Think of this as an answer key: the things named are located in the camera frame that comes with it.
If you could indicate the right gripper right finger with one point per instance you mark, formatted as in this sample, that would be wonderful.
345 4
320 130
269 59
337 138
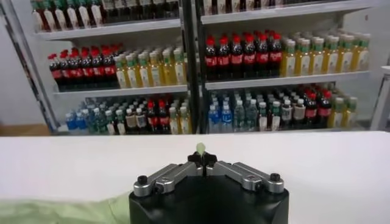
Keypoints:
246 178

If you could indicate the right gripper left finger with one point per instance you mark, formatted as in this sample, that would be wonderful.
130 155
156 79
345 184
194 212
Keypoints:
170 179

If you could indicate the green t-shirt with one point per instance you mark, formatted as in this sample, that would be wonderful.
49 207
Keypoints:
61 211

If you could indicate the small yellow juice bottle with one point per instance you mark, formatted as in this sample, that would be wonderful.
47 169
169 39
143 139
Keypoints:
337 115
350 115
184 121
173 121

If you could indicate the small red-cap cola bottle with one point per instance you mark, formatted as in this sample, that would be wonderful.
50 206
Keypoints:
151 120
324 111
163 120
310 112

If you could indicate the small clear green bottle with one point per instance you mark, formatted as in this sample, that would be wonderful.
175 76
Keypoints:
251 117
94 121
102 121
239 117

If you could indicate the small dark white-label bottle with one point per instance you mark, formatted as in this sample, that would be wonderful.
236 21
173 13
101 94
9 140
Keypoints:
275 118
120 123
262 118
110 123

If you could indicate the small blue drink bottle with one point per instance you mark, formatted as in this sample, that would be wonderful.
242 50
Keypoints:
226 118
81 122
71 123
213 118

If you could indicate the drinks display cabinet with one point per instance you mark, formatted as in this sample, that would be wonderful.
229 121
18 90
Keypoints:
274 81
122 91

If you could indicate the open cardboard box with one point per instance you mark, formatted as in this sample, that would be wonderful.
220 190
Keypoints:
24 130

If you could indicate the green-cap white-label bottle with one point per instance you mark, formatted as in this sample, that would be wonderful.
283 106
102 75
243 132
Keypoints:
96 16
83 16
60 18
38 19
48 19
72 17

